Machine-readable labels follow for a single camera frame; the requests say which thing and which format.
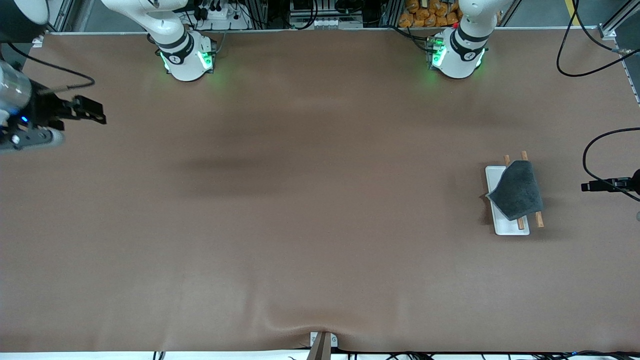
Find white table edge bracket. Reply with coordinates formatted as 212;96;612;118
310;331;339;349

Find brown table cover mat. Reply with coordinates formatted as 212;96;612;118
0;27;640;353

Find grey microfibre towel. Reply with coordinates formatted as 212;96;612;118
485;160;545;222

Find black hanging arm cable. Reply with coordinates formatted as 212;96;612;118
556;0;640;79

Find aluminium frame post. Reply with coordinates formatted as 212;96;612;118
597;0;640;40
47;0;76;34

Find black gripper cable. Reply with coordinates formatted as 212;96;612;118
6;42;96;96
582;127;640;203

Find white rack base plate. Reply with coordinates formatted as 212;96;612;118
485;165;531;236

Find electronics box with connectors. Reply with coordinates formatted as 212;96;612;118
289;0;364;30

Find brown camera post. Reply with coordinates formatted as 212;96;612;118
306;332;332;360

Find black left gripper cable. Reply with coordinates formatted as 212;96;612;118
582;127;640;203

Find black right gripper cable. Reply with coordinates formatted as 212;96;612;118
6;42;96;96

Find white power strip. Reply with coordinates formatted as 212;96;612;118
192;0;251;31

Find orange snack packets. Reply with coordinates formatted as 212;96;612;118
398;0;463;29

